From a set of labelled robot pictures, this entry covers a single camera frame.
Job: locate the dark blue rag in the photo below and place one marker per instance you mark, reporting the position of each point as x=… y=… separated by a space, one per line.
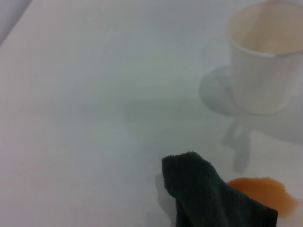
x=201 y=196

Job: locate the white paper cup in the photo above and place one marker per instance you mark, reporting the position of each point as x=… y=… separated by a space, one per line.
x=260 y=78

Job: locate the orange liquid spill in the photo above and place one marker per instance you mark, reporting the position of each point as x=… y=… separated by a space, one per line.
x=260 y=189

